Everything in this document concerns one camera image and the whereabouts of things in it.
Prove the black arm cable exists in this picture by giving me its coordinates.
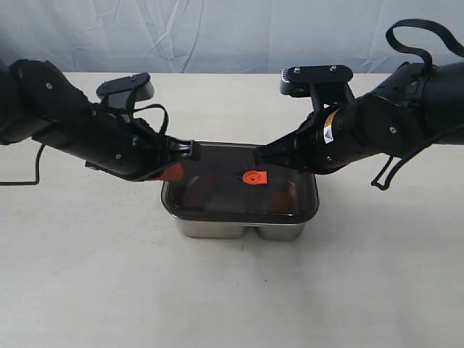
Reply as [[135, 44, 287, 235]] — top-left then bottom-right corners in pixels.
[[371, 18, 464, 191], [0, 103, 170, 186]]

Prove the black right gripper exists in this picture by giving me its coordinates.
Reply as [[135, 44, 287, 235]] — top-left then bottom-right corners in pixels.
[[254, 107, 363, 175]]

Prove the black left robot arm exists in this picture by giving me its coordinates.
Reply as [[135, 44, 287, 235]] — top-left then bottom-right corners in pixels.
[[1, 59, 201, 182]]

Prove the stainless steel lunch box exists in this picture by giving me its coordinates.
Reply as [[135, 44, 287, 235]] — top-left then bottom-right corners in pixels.
[[173, 215, 311, 241]]

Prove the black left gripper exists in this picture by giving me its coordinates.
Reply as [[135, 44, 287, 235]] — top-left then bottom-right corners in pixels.
[[32, 103, 200, 181]]

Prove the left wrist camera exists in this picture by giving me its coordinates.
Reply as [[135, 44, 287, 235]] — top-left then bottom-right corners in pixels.
[[96, 72, 154, 109]]

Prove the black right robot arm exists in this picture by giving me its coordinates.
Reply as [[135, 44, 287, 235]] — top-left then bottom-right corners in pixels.
[[255, 62, 463, 175]]

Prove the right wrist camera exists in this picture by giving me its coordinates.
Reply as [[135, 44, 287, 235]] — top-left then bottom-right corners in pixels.
[[280, 65, 355, 112]]

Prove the red toy sausage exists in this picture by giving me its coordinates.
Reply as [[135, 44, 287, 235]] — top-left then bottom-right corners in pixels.
[[194, 173, 219, 207]]

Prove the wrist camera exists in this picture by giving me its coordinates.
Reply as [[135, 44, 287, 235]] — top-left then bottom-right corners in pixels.
[[96, 72, 154, 109], [280, 65, 355, 112]]

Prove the blue-grey backdrop cloth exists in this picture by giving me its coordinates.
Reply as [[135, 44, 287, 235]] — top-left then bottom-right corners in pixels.
[[1, 1, 463, 73]]

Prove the dark transparent box lid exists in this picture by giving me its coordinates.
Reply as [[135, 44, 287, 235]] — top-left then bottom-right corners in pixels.
[[161, 141, 320, 224]]

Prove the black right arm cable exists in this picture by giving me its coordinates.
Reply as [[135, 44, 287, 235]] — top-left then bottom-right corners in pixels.
[[371, 18, 464, 191]]

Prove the yellow toy cheese block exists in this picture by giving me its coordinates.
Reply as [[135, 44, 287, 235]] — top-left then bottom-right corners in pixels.
[[271, 182, 297, 215]]

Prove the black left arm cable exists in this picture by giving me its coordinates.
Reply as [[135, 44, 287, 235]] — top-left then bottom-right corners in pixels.
[[0, 103, 170, 186]]

